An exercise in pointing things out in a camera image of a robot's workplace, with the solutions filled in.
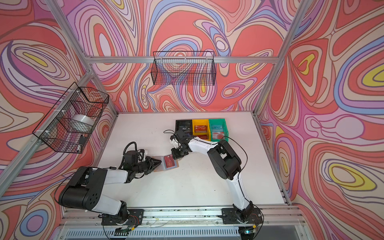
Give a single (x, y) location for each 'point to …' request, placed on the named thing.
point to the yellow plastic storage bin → (201, 128)
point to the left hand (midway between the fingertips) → (162, 161)
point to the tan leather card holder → (162, 167)
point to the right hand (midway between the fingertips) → (175, 159)
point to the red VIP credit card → (169, 161)
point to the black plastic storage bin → (186, 125)
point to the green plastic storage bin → (219, 130)
